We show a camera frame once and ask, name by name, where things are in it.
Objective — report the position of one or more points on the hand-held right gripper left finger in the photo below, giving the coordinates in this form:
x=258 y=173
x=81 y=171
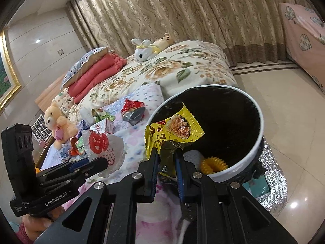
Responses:
x=153 y=180

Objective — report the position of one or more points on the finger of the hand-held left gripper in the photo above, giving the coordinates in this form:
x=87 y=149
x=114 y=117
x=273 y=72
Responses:
x=76 y=165
x=96 y=166

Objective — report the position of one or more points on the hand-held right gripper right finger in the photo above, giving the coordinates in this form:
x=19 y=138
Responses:
x=180 y=180

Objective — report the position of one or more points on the red orange snack packet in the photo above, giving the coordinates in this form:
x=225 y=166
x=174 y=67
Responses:
x=73 y=150

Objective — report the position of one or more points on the white plastic bag red print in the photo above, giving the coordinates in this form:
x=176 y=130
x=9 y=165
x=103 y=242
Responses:
x=101 y=144

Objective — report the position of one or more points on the yellow snack packet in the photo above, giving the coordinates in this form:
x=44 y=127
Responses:
x=162 y=134

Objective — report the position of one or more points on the white trash bin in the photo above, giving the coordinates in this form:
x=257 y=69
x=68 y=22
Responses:
x=259 y=137

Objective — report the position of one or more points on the person's left forearm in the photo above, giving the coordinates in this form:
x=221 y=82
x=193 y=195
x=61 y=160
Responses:
x=24 y=235

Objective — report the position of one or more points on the person's left hand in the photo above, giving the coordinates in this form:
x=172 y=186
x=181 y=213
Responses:
x=40 y=221

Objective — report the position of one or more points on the white crumpled tissue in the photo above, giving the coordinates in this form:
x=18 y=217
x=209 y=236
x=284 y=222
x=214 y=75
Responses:
x=194 y=157

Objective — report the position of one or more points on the blue snack packet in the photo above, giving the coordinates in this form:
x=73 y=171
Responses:
x=83 y=126

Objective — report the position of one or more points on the white box with red print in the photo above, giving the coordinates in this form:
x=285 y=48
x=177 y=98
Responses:
x=101 y=127

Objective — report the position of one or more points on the cream teddy bear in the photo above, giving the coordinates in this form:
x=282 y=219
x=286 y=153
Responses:
x=54 y=117

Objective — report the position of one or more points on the green snack packet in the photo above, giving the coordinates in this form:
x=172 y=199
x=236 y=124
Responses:
x=101 y=114

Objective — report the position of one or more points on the wooden headboard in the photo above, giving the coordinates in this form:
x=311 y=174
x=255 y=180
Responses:
x=48 y=94

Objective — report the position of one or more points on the red and grey snack packet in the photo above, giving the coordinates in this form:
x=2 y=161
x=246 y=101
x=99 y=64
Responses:
x=132 y=105

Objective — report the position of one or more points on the gold framed painting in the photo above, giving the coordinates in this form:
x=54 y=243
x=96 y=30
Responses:
x=6 y=81

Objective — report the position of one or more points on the black bin liner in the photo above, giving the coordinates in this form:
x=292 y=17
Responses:
x=228 y=119

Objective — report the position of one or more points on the teal box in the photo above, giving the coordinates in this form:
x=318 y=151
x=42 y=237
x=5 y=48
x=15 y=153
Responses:
x=259 y=186

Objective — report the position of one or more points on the coral folded blanket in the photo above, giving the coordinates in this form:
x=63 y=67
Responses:
x=96 y=73

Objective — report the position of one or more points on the silver foil mat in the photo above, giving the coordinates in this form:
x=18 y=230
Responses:
x=274 y=183

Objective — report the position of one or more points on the blue dotted pillow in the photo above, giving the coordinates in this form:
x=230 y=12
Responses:
x=78 y=66

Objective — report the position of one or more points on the cream floral quilt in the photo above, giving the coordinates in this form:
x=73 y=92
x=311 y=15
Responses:
x=162 y=68

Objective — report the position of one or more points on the white rabbit plush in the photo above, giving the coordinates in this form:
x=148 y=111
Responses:
x=142 y=53

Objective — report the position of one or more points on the tan animal plush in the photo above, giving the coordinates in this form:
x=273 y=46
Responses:
x=162 y=43

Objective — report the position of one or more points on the beige patterned curtain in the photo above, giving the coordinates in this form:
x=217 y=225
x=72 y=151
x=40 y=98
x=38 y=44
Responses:
x=177 y=10

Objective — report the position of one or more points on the pink heart print bed sheet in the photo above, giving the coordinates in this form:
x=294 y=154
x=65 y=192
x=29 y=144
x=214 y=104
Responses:
x=304 y=43

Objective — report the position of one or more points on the black and white photo frame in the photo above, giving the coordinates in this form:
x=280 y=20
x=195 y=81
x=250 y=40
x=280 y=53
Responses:
x=40 y=129

